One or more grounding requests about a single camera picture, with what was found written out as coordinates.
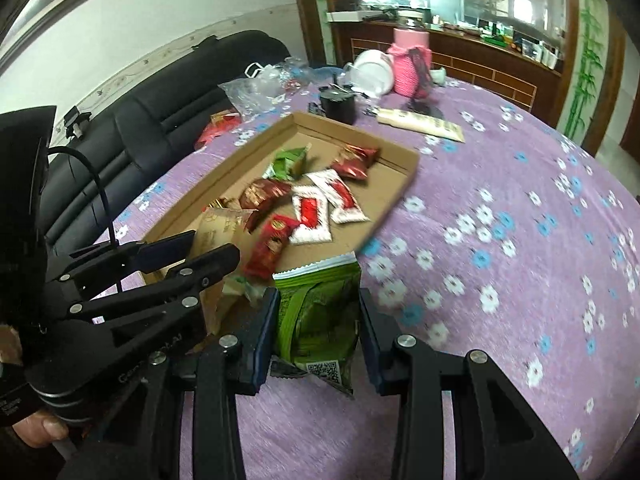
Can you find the white flat box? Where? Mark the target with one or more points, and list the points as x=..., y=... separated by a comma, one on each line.
x=350, y=15

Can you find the wooden sideboard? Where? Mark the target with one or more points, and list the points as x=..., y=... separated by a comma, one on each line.
x=475, y=60

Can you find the pale beige snack packet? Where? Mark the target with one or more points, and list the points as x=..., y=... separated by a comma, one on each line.
x=245, y=287

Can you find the red plastic packet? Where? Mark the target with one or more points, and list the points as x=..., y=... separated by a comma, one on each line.
x=217, y=127

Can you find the pink knit-covered bottle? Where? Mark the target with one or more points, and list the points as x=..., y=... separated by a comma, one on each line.
x=410, y=65

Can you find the clear plastic bag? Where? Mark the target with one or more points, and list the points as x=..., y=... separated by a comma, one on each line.
x=260, y=90

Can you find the dark red foil candy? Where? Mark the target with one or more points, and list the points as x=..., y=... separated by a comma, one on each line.
x=362, y=152

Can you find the white plate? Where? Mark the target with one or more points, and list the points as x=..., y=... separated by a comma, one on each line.
x=372, y=72

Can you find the small red snack packet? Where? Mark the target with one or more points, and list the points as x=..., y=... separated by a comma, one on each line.
x=349, y=169

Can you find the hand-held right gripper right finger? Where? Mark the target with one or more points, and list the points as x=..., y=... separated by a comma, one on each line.
x=370, y=340

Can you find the black leather sofa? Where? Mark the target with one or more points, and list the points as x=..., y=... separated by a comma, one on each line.
x=165, y=85

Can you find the golden brown snack packet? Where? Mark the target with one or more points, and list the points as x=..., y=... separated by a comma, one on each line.
x=225, y=225

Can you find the shallow cardboard box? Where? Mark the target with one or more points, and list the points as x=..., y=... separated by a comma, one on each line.
x=380, y=190

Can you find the green bamboo wall decal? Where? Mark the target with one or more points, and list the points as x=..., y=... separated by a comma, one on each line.
x=587, y=60

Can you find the pale green small cup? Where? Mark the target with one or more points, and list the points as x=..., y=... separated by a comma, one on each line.
x=439, y=75

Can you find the cream long tube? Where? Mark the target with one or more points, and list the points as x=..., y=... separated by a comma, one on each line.
x=420, y=122

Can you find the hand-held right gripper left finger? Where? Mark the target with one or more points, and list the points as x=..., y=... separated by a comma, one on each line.
x=262, y=340

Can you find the black round container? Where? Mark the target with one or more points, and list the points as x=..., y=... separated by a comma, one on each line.
x=337, y=105

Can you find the red-brown foil snack packet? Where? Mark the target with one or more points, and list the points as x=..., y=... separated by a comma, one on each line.
x=262, y=192

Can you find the green snack packet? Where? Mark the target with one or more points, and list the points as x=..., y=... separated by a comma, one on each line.
x=287, y=162
x=317, y=310

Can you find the purple floral tablecloth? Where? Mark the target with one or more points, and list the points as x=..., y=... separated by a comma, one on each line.
x=500, y=310

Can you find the white and red snack packet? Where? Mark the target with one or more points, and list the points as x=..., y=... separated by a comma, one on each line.
x=337, y=200
x=310, y=215

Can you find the person's left hand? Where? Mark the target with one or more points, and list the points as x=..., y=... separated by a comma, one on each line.
x=42, y=430

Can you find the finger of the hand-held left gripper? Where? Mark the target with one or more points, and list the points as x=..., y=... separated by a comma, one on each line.
x=220, y=260
x=165, y=252

